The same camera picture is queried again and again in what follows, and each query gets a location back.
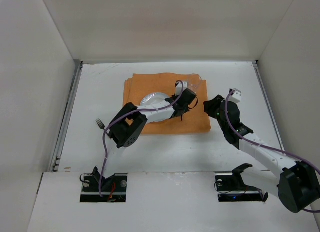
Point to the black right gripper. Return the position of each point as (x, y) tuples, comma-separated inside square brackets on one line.
[(211, 106)]

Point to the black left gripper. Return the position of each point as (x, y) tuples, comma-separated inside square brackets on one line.
[(180, 111)]

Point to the clear plastic cup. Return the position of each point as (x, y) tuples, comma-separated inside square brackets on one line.
[(194, 81)]

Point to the orange cloth placemat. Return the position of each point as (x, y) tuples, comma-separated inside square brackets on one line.
[(193, 122)]

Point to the white bowl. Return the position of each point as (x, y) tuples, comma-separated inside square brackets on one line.
[(156, 100)]

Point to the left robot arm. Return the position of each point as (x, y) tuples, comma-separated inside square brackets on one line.
[(124, 130)]

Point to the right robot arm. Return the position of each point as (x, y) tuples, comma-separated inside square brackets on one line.
[(292, 179)]

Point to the black plastic fork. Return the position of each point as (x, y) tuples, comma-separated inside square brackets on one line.
[(100, 124)]

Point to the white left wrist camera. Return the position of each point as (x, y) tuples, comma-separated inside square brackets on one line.
[(180, 86)]

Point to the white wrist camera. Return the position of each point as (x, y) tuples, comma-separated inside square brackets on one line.
[(180, 86), (235, 96)]

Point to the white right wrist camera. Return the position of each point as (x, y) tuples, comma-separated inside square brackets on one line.
[(235, 96)]

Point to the right aluminium frame rail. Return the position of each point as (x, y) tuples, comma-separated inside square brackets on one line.
[(270, 111)]

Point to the aluminium frame rail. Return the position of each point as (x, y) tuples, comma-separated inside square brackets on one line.
[(58, 148), (270, 111)]

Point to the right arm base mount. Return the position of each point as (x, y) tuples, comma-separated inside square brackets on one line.
[(230, 188)]

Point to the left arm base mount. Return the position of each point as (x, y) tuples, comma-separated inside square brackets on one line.
[(113, 189)]

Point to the left aluminium frame rail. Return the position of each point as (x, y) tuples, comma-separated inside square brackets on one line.
[(58, 148)]

